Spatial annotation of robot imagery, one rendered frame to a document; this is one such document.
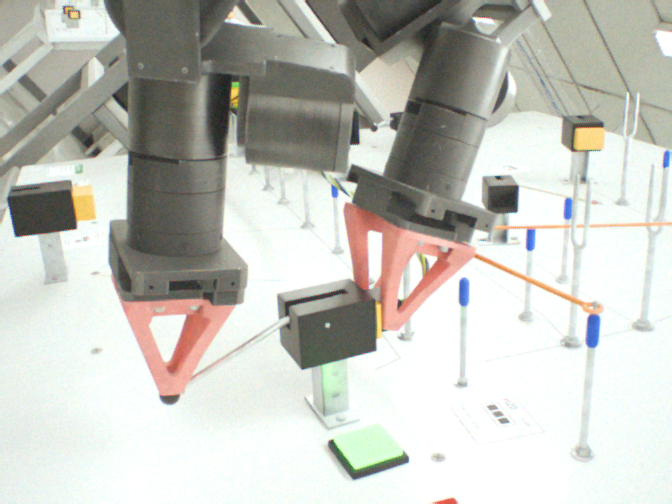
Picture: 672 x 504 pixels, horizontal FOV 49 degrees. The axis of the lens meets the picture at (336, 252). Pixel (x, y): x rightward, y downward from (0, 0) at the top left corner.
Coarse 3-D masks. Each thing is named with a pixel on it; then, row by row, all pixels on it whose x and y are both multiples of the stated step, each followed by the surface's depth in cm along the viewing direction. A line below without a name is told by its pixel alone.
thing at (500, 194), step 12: (492, 180) 82; (504, 180) 82; (492, 192) 80; (504, 192) 80; (516, 192) 80; (492, 204) 82; (504, 204) 82; (516, 204) 81; (504, 216) 84; (480, 240) 84; (492, 240) 83; (504, 240) 84; (516, 240) 84
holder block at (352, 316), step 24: (312, 288) 52; (336, 288) 52; (360, 288) 51; (288, 312) 50; (312, 312) 48; (336, 312) 49; (360, 312) 50; (288, 336) 50; (312, 336) 49; (336, 336) 49; (360, 336) 50; (312, 360) 49; (336, 360) 50
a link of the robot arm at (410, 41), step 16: (352, 0) 50; (448, 0) 48; (464, 0) 48; (480, 0) 50; (352, 16) 51; (432, 16) 49; (448, 16) 50; (464, 16) 51; (368, 32) 50; (400, 32) 50; (416, 32) 49; (368, 48) 53; (384, 48) 50; (400, 48) 51; (416, 48) 53; (512, 80) 56; (512, 96) 56; (496, 112) 54
